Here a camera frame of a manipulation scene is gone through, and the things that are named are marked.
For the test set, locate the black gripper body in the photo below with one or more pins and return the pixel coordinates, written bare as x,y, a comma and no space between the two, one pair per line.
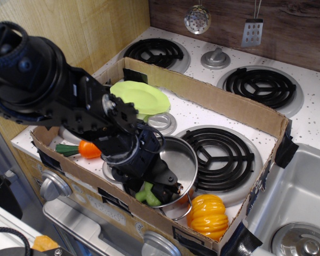
143,161

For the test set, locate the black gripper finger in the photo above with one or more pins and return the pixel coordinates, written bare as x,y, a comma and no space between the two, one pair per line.
132,185
166,194

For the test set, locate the green toy broccoli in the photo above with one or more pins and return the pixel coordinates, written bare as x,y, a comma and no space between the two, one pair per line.
146,195

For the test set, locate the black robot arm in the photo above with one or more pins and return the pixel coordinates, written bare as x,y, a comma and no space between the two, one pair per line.
38,87

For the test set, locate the small orange toy under pan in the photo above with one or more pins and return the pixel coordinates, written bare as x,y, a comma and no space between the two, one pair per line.
186,197

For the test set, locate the stainless steel pan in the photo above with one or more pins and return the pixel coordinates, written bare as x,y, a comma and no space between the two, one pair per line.
182,160

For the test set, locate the silver stovetop knob front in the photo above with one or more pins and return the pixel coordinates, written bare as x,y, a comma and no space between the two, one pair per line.
107,173

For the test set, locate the silver stovetop knob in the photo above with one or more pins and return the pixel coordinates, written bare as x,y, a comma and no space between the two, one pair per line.
165,123
216,59
107,173

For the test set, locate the brown cardboard fence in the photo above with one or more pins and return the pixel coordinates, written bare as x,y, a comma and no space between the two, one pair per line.
224,105

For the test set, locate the silver stovetop knob middle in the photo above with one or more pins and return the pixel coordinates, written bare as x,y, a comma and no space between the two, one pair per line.
165,123

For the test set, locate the orange toy pumpkin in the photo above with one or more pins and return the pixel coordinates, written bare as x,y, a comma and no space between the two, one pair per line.
208,216

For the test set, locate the orange toy carrot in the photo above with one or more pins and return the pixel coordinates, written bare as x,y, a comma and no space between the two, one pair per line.
86,149

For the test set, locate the silver oven knob right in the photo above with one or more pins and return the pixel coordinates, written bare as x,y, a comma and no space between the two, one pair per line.
155,244

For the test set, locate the silver oven knob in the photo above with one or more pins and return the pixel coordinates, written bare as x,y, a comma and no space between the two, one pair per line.
53,186
155,244

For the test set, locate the light green plastic plate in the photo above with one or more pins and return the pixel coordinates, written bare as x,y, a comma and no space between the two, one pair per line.
147,100

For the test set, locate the front right black burner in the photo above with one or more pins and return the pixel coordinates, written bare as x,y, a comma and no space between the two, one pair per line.
228,162

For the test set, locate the silver oven knob left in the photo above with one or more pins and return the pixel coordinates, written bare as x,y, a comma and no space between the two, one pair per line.
53,186

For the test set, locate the orange object bottom left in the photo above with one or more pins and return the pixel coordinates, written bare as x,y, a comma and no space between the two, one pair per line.
43,243

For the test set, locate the back left black burner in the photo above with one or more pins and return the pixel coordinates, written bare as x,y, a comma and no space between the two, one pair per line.
161,52

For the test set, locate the silver stovetop knob back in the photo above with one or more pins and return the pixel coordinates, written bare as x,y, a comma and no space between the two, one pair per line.
216,59

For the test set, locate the black device left edge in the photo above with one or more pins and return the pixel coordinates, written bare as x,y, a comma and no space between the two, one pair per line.
8,200

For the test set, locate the silver sink basin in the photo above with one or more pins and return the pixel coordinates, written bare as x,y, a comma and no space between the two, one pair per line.
291,195

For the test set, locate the silver sink drain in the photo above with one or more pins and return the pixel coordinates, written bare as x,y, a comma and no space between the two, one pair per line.
296,238

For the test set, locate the hanging silver skimmer ladle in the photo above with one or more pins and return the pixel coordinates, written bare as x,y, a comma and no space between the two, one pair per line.
198,19

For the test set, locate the back right black burner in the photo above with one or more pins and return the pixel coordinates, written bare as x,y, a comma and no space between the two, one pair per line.
266,85

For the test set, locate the hanging silver slotted spatula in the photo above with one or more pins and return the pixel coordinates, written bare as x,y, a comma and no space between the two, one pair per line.
252,33

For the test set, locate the silver oven door handle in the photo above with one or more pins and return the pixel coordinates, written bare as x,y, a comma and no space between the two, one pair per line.
78,226

